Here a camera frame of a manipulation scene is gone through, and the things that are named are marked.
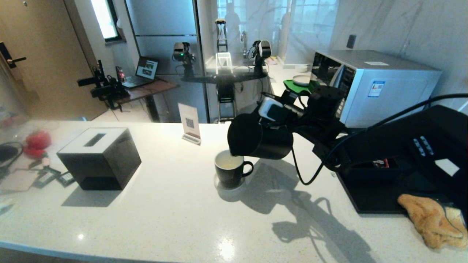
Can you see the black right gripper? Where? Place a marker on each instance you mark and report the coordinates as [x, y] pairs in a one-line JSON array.
[[298, 107]]

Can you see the black electric kettle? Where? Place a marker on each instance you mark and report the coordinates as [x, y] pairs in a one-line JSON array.
[[267, 140]]

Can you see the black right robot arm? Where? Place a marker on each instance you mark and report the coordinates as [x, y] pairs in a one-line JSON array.
[[402, 142]]

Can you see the white plate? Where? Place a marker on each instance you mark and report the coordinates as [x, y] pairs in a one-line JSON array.
[[300, 80]]

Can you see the robot behind glass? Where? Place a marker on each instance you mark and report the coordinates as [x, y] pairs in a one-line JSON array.
[[225, 95]]

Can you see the silver microwave oven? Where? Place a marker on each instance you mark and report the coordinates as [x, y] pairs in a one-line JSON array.
[[395, 98]]

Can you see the black ceramic mug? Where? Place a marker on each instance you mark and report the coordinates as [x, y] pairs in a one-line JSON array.
[[228, 177]]

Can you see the black organizer box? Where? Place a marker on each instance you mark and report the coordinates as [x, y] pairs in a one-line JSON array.
[[369, 175]]

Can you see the red coffee sachet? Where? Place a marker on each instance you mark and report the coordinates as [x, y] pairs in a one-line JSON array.
[[382, 163]]

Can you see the QR code sign stand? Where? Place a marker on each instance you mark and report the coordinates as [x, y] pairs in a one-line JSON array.
[[189, 122]]

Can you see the black serving tray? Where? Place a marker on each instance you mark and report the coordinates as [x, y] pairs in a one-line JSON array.
[[376, 202]]

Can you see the wooden table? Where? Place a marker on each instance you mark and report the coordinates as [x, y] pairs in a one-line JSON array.
[[153, 89]]

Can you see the open laptop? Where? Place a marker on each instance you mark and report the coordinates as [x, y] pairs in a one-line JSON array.
[[146, 70]]

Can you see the silver refrigerator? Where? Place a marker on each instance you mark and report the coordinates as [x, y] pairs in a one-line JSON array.
[[161, 22]]

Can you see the orange cloth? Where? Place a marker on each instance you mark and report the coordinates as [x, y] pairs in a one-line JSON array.
[[427, 223]]

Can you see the black tissue box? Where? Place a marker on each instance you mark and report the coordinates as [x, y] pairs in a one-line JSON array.
[[98, 164]]

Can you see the bright window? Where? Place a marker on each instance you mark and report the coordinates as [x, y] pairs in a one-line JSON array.
[[104, 20]]

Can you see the dark card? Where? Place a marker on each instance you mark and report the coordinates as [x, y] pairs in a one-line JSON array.
[[46, 178], [67, 179]]

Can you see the wooden door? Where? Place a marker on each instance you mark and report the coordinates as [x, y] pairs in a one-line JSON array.
[[47, 54]]

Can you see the red plush toy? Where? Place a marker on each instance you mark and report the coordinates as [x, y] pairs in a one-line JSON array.
[[39, 140]]

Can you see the pale paper card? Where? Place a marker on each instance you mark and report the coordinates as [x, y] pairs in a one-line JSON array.
[[20, 180]]

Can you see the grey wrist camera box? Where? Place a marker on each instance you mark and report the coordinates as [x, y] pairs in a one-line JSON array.
[[270, 109]]

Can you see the black wall outlet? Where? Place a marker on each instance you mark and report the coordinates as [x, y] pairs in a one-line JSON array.
[[350, 42]]

